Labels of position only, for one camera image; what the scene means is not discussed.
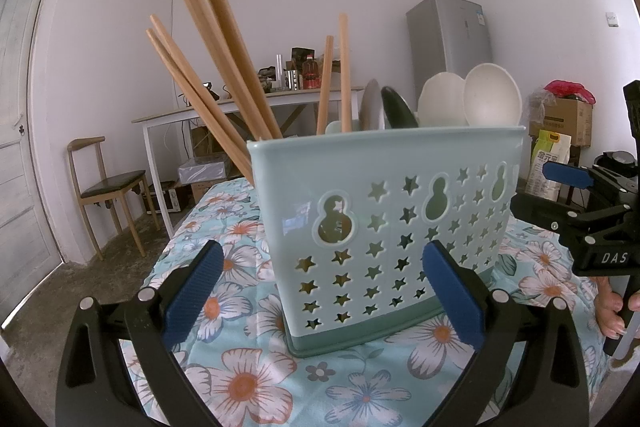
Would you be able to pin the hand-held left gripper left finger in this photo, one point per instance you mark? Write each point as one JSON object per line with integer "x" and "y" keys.
{"x": 195, "y": 292}

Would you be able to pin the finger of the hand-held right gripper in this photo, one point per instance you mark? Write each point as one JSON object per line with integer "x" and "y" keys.
{"x": 545, "y": 212}
{"x": 567, "y": 174}

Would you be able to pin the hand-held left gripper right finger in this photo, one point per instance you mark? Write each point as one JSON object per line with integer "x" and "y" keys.
{"x": 452, "y": 297}

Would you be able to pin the white ceramic spoon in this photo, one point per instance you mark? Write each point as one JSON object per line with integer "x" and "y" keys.
{"x": 492, "y": 94}
{"x": 442, "y": 99}

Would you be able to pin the mint green utensil holder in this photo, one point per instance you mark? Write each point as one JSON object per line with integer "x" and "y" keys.
{"x": 290, "y": 187}

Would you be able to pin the silver metal spoon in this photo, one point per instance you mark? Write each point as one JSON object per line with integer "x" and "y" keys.
{"x": 400, "y": 109}
{"x": 372, "y": 107}

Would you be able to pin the person's right hand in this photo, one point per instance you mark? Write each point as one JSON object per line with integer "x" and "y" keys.
{"x": 610, "y": 312}

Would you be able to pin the yellow white rice bag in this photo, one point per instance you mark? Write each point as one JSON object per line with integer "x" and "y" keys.
{"x": 547, "y": 167}

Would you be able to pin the brown cardboard box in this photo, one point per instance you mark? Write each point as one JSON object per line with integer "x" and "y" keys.
{"x": 567, "y": 119}
{"x": 205, "y": 141}

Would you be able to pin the clear plastic bag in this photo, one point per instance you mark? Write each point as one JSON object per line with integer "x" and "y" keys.
{"x": 540, "y": 107}

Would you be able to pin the red plastic bag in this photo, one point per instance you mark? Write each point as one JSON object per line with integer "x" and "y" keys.
{"x": 570, "y": 89}

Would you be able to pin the white microwave oven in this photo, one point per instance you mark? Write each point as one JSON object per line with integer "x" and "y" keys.
{"x": 165, "y": 202}

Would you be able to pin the floral tablecloth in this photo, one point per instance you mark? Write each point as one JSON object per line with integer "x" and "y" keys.
{"x": 240, "y": 382}

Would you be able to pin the silver wrapped box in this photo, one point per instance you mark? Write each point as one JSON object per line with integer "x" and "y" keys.
{"x": 205, "y": 169}

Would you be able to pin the wooden chair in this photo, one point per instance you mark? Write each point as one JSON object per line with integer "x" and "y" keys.
{"x": 112, "y": 184}

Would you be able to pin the white table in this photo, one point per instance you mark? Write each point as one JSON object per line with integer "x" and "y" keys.
{"x": 160, "y": 118}

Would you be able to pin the grey refrigerator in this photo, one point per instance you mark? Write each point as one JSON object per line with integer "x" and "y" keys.
{"x": 445, "y": 42}

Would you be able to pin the black device on stand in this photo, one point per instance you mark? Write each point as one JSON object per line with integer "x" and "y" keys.
{"x": 212, "y": 90}

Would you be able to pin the steel container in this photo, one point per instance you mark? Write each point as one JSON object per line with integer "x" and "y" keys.
{"x": 292, "y": 79}

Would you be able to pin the clear glass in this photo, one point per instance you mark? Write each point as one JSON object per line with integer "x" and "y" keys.
{"x": 279, "y": 69}

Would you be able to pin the red drink bottle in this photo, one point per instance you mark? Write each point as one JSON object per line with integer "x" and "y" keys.
{"x": 310, "y": 76}

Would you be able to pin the dark brown box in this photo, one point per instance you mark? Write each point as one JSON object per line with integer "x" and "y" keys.
{"x": 302, "y": 53}

